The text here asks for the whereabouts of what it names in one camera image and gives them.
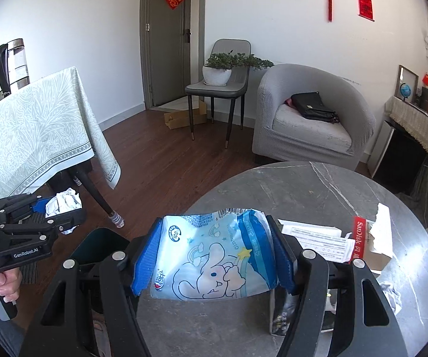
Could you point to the flat brown cardboard box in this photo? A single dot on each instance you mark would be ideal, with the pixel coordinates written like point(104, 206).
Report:
point(178, 119)

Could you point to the potted green plant white pot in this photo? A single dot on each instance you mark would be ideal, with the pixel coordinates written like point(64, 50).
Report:
point(217, 76)

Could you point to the glass electric kettle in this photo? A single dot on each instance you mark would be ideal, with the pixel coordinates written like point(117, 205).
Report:
point(11, 67)

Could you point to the dark teal trash bin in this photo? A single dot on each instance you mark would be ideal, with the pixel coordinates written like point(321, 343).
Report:
point(102, 241)

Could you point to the wooden picture frame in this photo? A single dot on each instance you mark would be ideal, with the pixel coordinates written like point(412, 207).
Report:
point(407, 74)

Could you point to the crumpled white tissue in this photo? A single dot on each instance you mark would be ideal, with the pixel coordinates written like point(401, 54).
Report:
point(390, 295)

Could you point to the pink cloth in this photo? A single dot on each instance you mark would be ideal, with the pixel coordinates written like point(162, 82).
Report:
point(287, 102)

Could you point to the red wall scroll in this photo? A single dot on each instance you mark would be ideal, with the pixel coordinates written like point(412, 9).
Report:
point(365, 2)

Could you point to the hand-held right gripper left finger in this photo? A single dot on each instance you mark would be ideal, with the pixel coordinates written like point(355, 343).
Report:
point(147, 260)

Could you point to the pale green patterned tablecloth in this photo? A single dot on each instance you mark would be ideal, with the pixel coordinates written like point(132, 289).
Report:
point(39, 126)

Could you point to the small blue globe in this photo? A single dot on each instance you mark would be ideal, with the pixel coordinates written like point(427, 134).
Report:
point(405, 90)

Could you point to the black snack packet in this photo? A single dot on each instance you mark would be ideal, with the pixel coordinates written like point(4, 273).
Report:
point(282, 312)

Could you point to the red card packaging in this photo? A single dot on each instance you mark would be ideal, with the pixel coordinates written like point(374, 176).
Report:
point(359, 238)

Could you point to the black table leg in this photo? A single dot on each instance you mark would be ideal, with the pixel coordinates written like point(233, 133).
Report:
point(91, 189)

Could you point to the grey door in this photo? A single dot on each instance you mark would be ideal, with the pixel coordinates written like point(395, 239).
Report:
point(169, 52)

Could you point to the white printed paper box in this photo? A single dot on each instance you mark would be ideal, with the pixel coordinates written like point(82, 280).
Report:
point(318, 245)

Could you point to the black handbag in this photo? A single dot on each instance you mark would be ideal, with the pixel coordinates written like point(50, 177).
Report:
point(312, 106)

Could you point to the beige lace desk cover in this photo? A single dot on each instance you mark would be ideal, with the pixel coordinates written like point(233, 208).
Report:
point(422, 126)

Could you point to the round dark marble table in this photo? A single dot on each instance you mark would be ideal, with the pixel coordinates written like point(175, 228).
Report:
point(310, 193)

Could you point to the blue white wet wipes packet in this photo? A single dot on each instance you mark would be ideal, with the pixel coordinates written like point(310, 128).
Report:
point(206, 260)

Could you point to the small wooden block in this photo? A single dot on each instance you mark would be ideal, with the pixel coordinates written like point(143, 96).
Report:
point(381, 234)

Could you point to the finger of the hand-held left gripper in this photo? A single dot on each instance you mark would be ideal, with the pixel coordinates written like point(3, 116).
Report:
point(42, 204)
point(50, 223)

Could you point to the grey dining chair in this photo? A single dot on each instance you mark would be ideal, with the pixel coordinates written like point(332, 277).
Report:
point(232, 46)

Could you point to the grey armchair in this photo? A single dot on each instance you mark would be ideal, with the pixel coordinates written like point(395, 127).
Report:
point(310, 141)

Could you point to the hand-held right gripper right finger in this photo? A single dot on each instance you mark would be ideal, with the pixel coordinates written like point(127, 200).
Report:
point(285, 260)

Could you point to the striped table leg sock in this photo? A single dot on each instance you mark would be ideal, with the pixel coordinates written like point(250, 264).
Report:
point(117, 220)

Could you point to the white paper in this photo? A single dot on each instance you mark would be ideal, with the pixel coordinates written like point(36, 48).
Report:
point(63, 202)

